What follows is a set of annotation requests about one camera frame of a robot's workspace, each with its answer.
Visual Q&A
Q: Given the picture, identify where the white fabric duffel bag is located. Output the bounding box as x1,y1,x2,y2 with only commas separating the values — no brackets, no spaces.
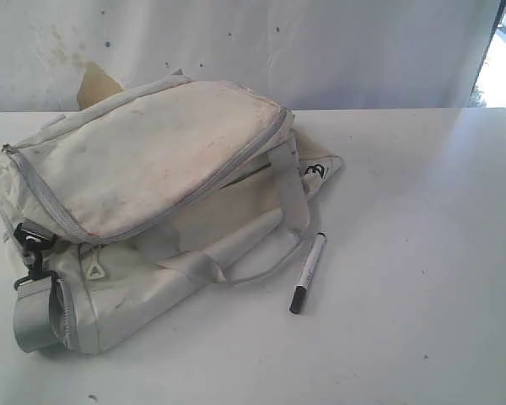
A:
0,72,343,354

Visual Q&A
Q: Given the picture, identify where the black plastic strap clip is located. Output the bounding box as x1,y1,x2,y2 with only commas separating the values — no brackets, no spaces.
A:
13,219,58,291

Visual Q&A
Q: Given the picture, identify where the grey webbing shoulder strap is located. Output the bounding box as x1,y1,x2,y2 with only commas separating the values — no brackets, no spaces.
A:
12,276,64,354

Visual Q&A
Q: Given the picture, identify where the white marker with black cap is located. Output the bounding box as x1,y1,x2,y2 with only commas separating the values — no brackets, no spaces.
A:
289,232,327,315

